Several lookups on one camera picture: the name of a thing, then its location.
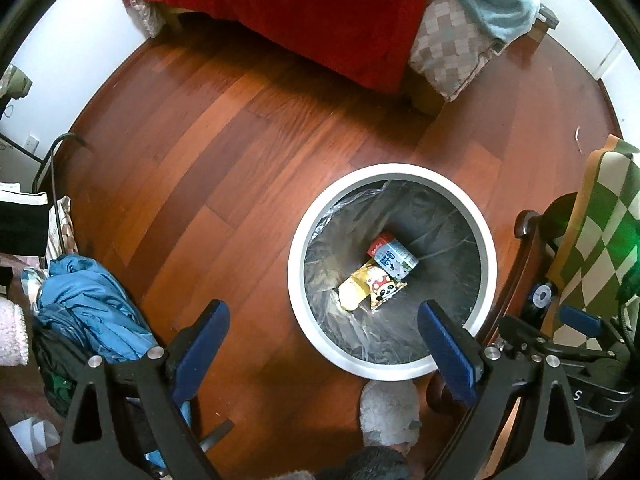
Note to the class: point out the pink fuzzy cloth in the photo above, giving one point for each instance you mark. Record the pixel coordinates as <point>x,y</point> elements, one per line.
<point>14,342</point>

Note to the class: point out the red bed blanket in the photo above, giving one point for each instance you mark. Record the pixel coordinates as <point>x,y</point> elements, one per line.
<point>366,41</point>

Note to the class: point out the yellow panda snack wrapper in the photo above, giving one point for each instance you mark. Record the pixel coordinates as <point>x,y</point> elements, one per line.
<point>371,282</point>

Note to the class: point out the dark wooden chair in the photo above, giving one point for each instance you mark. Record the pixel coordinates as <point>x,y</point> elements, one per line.
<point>528,268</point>

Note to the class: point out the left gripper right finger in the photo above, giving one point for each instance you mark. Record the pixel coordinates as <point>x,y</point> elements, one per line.
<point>546,440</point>

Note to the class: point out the blue jacket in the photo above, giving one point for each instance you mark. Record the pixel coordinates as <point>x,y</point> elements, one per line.
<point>83,302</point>

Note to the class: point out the white round trash bin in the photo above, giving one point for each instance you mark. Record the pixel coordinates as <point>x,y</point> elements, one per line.
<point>323,203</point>

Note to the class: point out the checkered beige quilt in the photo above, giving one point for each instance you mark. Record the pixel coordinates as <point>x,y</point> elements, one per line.
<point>450,49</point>

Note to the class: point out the DHA pure milk carton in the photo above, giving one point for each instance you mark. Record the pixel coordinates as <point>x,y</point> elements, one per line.
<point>392,256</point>

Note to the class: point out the green white checkered tablecloth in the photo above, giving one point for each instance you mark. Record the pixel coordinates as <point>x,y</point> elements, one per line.
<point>594,234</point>

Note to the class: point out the black trash bag liner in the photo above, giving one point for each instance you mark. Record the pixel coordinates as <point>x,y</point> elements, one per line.
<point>431,228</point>

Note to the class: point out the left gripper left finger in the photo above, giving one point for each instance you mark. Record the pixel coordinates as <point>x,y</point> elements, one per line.
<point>99,438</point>

